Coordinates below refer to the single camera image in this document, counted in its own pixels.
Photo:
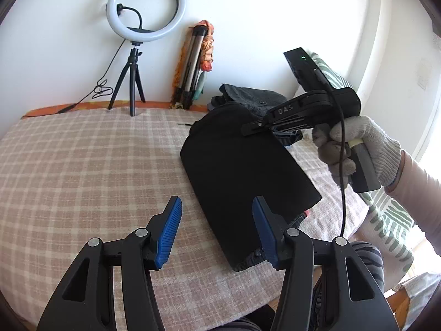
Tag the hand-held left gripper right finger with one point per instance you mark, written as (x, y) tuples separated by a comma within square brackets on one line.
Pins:
[(267, 238)]

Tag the white checked cloth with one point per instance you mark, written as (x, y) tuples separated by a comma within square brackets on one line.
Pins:
[(422, 296)]

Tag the folded silver tripod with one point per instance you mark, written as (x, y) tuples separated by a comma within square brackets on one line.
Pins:
[(193, 58)]

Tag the small black tripod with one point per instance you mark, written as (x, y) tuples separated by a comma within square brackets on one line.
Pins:
[(132, 76)]

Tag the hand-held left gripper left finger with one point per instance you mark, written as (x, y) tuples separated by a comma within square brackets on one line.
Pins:
[(168, 234)]

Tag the folded dark grey clothes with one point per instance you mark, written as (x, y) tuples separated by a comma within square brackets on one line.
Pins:
[(248, 94)]

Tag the orange patterned scarf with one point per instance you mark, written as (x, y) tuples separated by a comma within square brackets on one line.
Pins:
[(208, 46)]

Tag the black pants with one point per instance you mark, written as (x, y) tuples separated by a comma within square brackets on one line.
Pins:
[(241, 179)]

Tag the beige checked blanket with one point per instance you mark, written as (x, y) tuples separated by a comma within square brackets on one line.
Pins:
[(86, 165)]

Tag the green white patterned pillow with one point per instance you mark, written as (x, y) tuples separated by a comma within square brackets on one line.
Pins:
[(389, 220)]

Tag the person's right forearm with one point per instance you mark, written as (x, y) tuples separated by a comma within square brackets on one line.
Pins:
[(420, 193)]

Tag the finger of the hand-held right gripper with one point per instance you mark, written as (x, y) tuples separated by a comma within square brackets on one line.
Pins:
[(293, 112), (287, 137)]

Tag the person's right hand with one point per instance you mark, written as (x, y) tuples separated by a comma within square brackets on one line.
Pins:
[(375, 138)]

